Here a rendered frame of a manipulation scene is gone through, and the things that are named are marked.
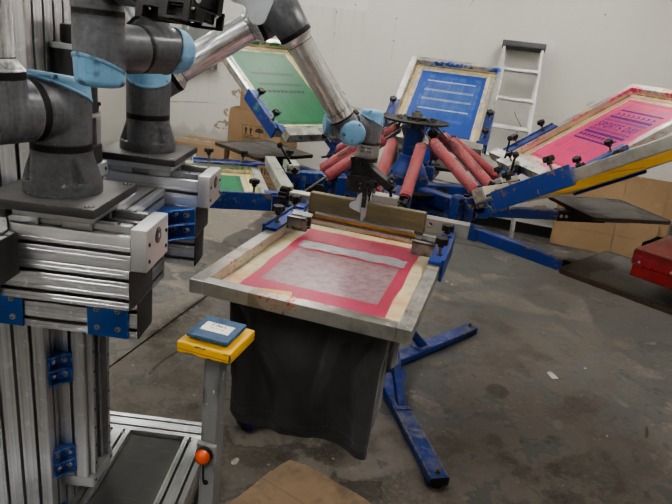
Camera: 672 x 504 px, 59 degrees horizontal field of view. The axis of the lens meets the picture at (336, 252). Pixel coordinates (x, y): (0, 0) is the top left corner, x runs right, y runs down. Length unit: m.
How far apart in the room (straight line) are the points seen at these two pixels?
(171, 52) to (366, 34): 5.18
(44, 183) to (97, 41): 0.39
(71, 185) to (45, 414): 0.73
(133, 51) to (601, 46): 5.30
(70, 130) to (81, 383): 0.76
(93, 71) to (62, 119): 0.28
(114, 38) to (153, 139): 0.76
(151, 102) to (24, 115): 0.58
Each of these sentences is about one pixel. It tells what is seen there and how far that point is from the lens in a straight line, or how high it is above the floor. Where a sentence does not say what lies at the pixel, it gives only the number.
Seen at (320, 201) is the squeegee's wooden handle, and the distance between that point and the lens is 2.06.
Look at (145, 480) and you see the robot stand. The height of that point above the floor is 0.21.
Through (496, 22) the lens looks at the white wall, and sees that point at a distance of 6.01.
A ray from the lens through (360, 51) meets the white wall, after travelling 6.20.
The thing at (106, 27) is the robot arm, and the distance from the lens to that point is 0.97.
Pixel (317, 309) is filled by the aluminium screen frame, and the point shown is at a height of 0.99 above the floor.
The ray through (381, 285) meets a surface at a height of 0.96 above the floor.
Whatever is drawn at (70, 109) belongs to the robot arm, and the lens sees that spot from 1.25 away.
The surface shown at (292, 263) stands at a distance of 1.81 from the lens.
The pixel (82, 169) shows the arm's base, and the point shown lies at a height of 1.31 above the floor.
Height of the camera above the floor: 1.61
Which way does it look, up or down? 20 degrees down
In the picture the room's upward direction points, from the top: 7 degrees clockwise
